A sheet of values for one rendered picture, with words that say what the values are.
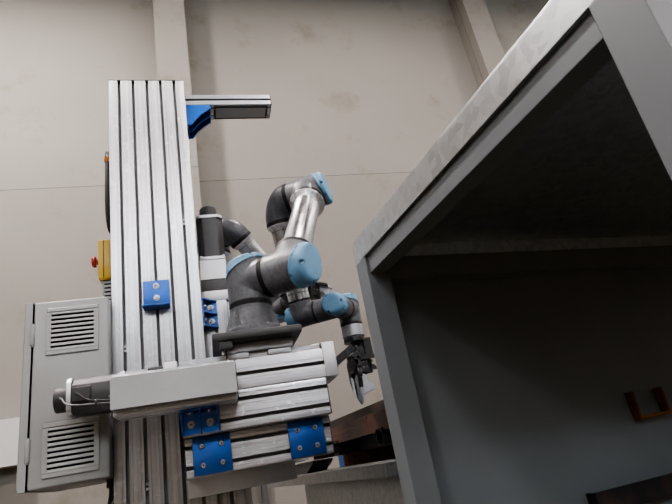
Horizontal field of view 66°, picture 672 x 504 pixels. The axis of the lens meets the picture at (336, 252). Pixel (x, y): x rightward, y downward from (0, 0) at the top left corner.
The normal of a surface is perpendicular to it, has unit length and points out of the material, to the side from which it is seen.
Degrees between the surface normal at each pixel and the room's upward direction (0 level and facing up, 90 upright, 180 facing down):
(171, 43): 90
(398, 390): 90
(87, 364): 90
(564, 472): 90
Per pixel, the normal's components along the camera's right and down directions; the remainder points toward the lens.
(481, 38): 0.20, -0.40
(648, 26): -0.93, 0.04
